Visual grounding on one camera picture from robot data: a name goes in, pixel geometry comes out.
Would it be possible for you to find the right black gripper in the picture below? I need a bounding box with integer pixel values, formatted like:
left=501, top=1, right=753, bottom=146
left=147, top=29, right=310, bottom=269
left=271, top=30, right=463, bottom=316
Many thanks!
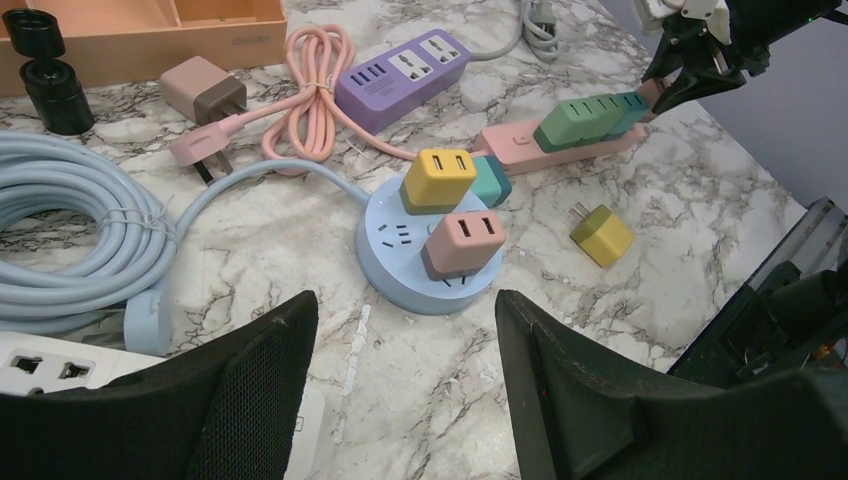
left=642, top=9, right=772, bottom=114

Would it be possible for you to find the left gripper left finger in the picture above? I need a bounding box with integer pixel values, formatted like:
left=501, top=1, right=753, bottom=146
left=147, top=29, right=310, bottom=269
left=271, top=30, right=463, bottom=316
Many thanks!
left=1, top=290, right=319, bottom=479

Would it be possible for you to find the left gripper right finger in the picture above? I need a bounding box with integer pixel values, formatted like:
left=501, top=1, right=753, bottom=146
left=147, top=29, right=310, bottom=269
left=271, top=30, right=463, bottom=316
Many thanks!
left=495, top=290, right=847, bottom=479

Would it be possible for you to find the green plug adapter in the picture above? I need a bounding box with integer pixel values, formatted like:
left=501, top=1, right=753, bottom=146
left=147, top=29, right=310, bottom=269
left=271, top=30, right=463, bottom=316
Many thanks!
left=582, top=94, right=624, bottom=144
left=533, top=98, right=604, bottom=153

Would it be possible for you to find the yellow plug adapter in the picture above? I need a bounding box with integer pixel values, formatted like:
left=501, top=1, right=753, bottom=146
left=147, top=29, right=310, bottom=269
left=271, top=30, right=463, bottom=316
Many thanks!
left=570, top=202, right=634, bottom=268
left=400, top=148, right=477, bottom=215

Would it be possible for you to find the pink plug adapter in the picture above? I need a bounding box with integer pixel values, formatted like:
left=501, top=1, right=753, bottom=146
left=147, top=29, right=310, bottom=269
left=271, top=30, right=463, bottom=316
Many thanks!
left=159, top=56, right=247, bottom=126
left=421, top=210, right=506, bottom=281

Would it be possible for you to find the teal plug adapter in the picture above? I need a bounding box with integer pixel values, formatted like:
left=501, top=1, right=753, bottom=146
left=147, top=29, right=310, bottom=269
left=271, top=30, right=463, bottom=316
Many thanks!
left=604, top=91, right=650, bottom=140
left=470, top=155, right=512, bottom=209

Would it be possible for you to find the teal plug adapter front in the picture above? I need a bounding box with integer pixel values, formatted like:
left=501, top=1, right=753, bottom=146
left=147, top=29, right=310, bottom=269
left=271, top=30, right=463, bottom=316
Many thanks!
left=604, top=91, right=650, bottom=140

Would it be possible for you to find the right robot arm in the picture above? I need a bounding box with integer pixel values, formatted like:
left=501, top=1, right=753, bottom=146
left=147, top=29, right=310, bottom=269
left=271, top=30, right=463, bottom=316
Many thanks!
left=634, top=0, right=847, bottom=115

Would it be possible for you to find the pink plug adapter back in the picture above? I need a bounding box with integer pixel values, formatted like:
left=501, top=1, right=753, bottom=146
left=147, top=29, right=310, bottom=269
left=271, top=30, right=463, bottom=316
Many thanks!
left=159, top=56, right=247, bottom=126

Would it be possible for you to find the pink power strip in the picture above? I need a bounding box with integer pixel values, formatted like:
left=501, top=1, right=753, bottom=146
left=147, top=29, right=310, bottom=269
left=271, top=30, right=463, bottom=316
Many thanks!
left=474, top=79, right=669, bottom=175

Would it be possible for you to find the white power strip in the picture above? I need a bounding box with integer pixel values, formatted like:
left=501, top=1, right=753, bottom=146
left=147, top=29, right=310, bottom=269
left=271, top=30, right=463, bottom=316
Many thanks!
left=1, top=331, right=325, bottom=479

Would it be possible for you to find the round blue power strip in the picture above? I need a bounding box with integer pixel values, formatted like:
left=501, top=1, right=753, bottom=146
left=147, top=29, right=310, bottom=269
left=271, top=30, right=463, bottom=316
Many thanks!
left=355, top=175, right=504, bottom=316

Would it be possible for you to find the purple power strip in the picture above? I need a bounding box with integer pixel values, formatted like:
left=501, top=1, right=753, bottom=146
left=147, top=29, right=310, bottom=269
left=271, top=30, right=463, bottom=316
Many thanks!
left=335, top=29, right=471, bottom=135

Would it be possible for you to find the black cylinder object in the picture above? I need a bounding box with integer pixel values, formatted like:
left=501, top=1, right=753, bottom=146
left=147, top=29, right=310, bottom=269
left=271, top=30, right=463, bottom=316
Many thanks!
left=2, top=8, right=95, bottom=136

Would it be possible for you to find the orange file organizer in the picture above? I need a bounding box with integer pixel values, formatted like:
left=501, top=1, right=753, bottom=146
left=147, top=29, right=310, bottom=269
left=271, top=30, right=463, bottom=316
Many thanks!
left=1, top=0, right=287, bottom=87

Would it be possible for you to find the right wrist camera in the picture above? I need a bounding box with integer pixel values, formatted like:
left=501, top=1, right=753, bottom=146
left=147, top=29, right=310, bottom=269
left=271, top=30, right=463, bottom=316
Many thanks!
left=632, top=0, right=733, bottom=46

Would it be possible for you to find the grey cable of purple strip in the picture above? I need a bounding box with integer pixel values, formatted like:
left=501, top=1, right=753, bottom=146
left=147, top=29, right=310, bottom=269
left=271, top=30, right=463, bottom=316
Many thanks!
left=468, top=0, right=564, bottom=64

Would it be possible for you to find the coiled blue cable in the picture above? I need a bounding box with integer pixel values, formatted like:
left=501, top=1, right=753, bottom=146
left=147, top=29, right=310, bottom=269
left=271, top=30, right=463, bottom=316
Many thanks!
left=0, top=129, right=372, bottom=358

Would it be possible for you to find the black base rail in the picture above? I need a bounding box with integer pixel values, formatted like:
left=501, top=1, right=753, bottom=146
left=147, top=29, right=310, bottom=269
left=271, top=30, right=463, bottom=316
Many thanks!
left=668, top=197, right=847, bottom=389

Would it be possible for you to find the coiled pink cable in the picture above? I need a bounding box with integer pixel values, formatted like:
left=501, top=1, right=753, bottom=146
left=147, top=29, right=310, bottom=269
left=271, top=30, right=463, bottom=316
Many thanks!
left=168, top=23, right=419, bottom=187

